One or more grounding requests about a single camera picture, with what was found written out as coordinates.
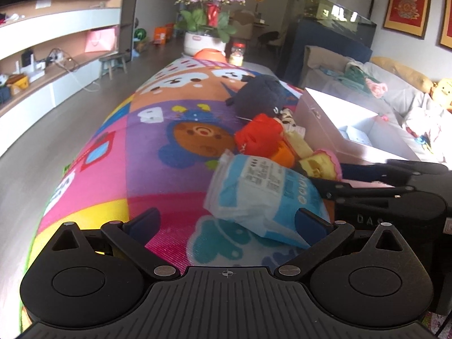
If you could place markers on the potted pink orchid plant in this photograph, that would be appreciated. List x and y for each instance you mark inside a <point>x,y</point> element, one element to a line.
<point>206,24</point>

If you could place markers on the orange round bowl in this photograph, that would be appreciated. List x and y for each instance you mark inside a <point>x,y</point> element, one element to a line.
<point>211,55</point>

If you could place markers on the colourful cartoon play mat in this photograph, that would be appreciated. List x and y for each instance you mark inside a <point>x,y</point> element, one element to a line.
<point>159,148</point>

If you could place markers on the green clothes on sofa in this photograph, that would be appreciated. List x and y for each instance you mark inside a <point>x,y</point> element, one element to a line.
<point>354,77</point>

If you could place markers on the glass jar red lid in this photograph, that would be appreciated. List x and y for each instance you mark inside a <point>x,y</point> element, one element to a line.
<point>237,54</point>

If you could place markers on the yellow plush doll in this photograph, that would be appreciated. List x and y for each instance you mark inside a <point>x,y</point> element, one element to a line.
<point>441,93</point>

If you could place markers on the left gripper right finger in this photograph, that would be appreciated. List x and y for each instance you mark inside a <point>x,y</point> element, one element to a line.
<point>326,240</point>

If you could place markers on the black plush toy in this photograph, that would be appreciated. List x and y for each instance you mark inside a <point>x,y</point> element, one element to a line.
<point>262,94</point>

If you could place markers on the pink plush on sofa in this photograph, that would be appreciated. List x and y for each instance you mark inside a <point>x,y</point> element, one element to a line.
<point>377,89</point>

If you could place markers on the pink gift bag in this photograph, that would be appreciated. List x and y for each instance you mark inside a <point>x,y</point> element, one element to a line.
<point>100,40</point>

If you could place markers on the black haired doll keychain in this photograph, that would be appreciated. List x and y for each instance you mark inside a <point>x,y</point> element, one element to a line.
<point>286,117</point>

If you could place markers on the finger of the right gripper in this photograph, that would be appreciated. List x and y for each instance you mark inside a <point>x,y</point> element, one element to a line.
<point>363,172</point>

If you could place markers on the orange plastic toy piece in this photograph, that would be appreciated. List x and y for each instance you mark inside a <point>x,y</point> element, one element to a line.
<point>283,155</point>

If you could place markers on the dining chair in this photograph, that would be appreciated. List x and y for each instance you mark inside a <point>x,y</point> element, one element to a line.
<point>243,22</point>

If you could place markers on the glass fish tank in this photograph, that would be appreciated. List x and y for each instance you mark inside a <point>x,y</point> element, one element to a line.
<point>336,18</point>

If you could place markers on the blue white wipes pack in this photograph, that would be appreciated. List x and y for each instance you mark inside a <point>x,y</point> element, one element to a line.
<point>262,196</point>

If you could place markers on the grey covered sofa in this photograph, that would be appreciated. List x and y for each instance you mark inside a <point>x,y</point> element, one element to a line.
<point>422,123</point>

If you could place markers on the white tv shelf unit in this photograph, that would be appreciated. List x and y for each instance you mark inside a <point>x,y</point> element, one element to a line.
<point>62,67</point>

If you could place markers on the red hooded figure keychain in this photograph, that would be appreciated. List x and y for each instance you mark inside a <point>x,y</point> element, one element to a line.
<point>260,136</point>

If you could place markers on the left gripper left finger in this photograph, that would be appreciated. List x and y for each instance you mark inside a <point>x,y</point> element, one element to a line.
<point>130,238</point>

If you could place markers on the white plastic device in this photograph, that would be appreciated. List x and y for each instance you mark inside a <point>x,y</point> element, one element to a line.
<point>356,135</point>

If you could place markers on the pink cardboard box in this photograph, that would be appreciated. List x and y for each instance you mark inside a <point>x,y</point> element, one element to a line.
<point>322,115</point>

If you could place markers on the red framed wall picture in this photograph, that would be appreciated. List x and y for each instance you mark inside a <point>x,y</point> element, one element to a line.
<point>407,17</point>

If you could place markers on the small wooden stool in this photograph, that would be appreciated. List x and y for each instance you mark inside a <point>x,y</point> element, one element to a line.
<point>111,62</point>

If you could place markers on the yellow cushion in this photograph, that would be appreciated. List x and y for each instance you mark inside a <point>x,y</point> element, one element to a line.
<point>416,79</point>

